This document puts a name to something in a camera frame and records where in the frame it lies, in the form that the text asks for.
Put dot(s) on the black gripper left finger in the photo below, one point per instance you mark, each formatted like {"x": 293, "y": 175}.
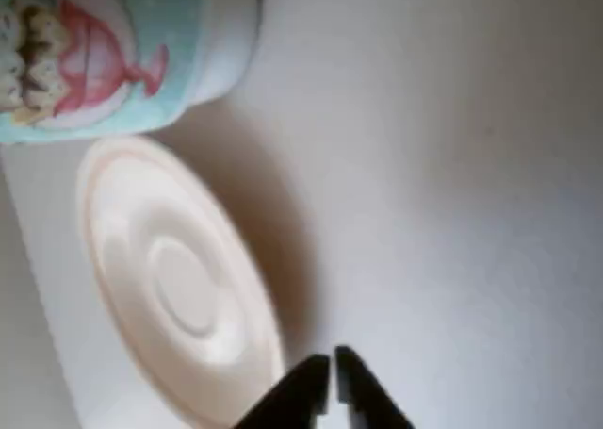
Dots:
{"x": 301, "y": 396}

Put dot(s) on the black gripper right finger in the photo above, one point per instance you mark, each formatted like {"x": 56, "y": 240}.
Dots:
{"x": 363, "y": 396}

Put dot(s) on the white plate with patterned rim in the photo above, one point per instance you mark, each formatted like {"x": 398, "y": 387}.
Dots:
{"x": 188, "y": 268}

